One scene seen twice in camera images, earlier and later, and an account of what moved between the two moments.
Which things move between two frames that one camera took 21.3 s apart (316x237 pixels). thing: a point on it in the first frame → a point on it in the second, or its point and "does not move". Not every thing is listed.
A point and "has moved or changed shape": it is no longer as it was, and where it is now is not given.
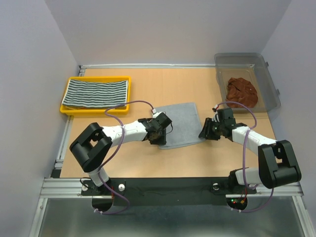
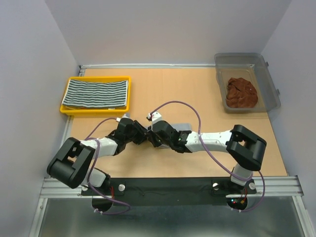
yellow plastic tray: [68, 110] does not move
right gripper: [206, 133] → [151, 137]
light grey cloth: [185, 127] has moved or changed shape
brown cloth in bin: [241, 90] does not move
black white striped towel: [96, 94] does not move
